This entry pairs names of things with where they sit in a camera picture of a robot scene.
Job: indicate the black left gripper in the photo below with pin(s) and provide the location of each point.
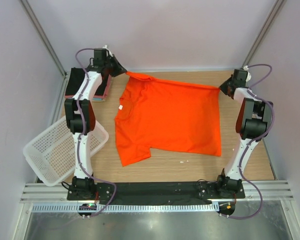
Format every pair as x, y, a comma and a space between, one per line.
119, 69

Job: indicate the white plastic basket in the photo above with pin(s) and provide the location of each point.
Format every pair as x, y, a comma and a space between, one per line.
55, 154

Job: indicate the white slotted cable duct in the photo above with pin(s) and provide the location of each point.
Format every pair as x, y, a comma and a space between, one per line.
90, 208

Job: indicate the orange t-shirt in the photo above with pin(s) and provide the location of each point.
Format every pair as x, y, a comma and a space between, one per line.
167, 115

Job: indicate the aluminium frame rail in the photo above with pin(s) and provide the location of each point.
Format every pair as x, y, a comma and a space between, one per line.
260, 189

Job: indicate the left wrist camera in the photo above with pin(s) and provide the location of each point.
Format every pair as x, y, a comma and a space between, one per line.
108, 50

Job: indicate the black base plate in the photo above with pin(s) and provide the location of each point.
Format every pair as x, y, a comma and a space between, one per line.
154, 193

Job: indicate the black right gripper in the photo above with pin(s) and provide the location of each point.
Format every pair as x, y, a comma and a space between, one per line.
222, 87

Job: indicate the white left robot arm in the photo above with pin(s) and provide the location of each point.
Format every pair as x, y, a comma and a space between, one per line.
81, 120

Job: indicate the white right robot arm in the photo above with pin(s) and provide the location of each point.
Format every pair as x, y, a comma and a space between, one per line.
254, 122

